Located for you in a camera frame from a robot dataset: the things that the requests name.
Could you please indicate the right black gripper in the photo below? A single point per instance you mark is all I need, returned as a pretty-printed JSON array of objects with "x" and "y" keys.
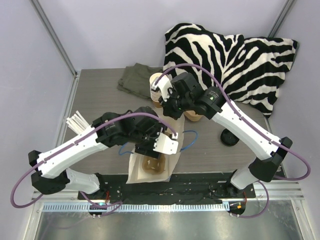
[{"x": 169, "y": 110}]

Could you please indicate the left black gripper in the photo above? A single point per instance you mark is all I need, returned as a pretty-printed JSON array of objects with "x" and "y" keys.
[{"x": 146, "y": 152}]

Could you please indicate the single cardboard cup carrier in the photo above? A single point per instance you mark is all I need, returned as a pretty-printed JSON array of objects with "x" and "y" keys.
[{"x": 154, "y": 166}]

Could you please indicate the printed paper takeout bag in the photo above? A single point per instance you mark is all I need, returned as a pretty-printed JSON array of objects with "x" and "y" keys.
[{"x": 135, "y": 171}]

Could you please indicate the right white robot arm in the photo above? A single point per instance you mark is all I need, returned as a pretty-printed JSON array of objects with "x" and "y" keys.
[{"x": 183, "y": 93}]

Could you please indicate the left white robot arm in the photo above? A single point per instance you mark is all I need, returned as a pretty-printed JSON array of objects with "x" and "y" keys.
[{"x": 55, "y": 174}]

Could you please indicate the cardboard cup carrier tray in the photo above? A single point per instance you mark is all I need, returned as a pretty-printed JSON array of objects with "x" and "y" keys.
[{"x": 192, "y": 116}]

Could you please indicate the stack of paper cups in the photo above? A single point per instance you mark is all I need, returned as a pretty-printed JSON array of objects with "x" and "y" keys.
[{"x": 155, "y": 95}]

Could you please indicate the olive green folded cloth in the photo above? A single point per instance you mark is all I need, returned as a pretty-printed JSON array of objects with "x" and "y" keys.
[{"x": 135, "y": 80}]

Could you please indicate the bundle of white straws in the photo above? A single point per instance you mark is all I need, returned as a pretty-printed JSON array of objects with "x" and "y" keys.
[{"x": 77, "y": 123}]

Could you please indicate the zebra print cloth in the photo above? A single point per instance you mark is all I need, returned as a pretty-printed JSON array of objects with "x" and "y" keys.
[{"x": 251, "y": 70}]

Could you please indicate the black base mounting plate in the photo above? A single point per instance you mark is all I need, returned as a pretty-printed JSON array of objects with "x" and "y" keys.
[{"x": 181, "y": 189}]

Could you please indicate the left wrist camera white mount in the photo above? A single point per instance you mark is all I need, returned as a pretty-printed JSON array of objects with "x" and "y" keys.
[{"x": 166, "y": 144}]

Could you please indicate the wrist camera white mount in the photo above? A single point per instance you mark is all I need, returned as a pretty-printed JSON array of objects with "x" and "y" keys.
[
  {"x": 163, "y": 85},
  {"x": 166, "y": 144}
]

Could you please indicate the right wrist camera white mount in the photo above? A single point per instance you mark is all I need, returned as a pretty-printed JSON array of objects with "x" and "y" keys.
[{"x": 163, "y": 85}]

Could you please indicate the white slotted cable duct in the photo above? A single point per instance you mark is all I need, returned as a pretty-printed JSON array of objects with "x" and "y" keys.
[{"x": 131, "y": 208}]

